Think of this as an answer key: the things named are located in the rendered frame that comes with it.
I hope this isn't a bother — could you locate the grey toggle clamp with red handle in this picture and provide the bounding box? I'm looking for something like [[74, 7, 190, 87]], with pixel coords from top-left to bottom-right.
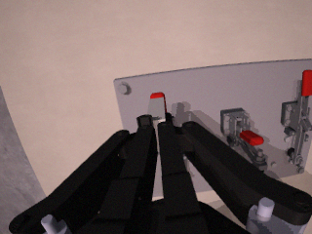
[[280, 70, 312, 165]]

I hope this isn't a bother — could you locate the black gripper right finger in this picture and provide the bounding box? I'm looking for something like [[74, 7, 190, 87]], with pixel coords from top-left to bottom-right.
[[155, 97, 312, 234]]

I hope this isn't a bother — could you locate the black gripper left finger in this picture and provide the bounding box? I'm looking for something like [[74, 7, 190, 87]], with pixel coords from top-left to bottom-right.
[[9, 98, 160, 234]]

